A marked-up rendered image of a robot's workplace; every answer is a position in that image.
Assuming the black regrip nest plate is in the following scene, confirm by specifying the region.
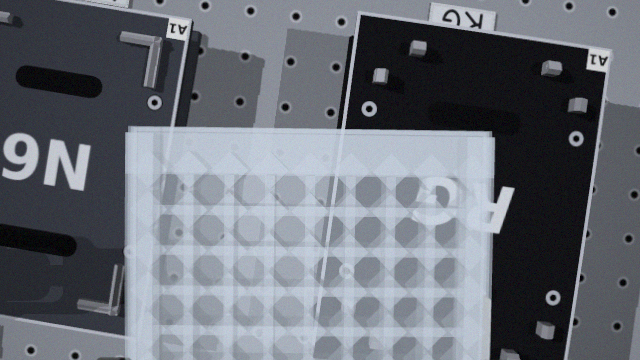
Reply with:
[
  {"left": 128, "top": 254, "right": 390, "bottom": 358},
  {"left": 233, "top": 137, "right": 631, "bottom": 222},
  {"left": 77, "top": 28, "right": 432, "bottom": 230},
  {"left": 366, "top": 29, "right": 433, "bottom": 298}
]
[{"left": 337, "top": 11, "right": 612, "bottom": 360}]

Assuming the dark grey nest plate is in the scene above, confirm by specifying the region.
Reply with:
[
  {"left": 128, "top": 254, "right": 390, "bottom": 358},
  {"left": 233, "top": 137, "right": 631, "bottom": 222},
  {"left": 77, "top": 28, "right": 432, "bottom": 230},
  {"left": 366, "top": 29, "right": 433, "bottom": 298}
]
[{"left": 0, "top": 0, "right": 202, "bottom": 339}]

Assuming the white label plate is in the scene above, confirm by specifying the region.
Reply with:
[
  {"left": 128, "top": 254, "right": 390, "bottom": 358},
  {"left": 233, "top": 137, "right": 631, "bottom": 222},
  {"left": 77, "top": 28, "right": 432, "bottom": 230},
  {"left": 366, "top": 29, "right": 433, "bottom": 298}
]
[
  {"left": 429, "top": 2, "right": 496, "bottom": 31},
  {"left": 81, "top": 0, "right": 130, "bottom": 9}
]

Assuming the grey perforated base plate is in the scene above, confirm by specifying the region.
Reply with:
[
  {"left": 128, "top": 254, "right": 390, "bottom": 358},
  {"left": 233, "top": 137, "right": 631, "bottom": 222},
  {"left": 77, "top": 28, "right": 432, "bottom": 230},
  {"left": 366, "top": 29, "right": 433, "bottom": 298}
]
[{"left": 0, "top": 0, "right": 640, "bottom": 360}]

